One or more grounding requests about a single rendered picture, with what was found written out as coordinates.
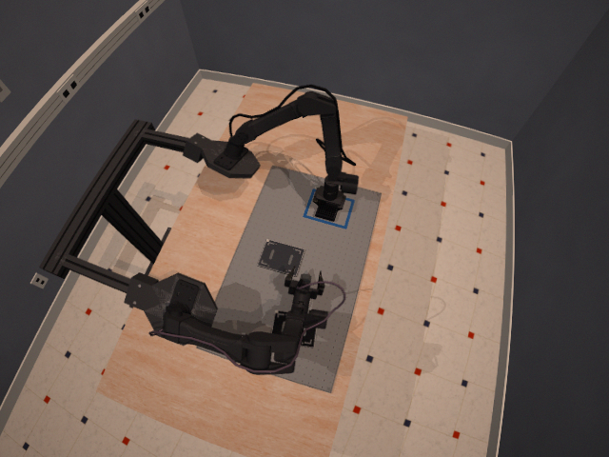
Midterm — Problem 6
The blue tape rectangle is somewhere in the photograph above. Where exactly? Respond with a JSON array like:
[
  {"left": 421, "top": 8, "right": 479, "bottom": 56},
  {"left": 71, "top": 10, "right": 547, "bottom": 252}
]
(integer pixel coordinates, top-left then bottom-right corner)
[{"left": 304, "top": 189, "right": 355, "bottom": 229}]

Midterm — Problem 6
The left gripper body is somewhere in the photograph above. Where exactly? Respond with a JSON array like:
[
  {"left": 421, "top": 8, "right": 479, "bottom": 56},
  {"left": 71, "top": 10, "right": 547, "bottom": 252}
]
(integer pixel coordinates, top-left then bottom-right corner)
[{"left": 314, "top": 186, "right": 345, "bottom": 209}]

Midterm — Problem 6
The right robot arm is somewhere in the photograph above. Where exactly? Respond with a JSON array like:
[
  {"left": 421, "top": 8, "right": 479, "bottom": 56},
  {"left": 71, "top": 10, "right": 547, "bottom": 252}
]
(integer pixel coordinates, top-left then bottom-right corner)
[{"left": 161, "top": 279, "right": 328, "bottom": 370}]

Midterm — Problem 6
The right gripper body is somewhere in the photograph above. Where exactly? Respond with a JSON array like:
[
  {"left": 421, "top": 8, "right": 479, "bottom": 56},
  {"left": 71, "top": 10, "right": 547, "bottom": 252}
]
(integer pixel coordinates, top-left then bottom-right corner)
[{"left": 285, "top": 278, "right": 324, "bottom": 307}]

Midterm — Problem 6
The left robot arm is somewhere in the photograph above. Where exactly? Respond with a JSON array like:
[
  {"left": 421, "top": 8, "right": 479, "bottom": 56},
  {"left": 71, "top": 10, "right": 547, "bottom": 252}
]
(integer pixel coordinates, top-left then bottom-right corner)
[{"left": 213, "top": 91, "right": 359, "bottom": 194}]

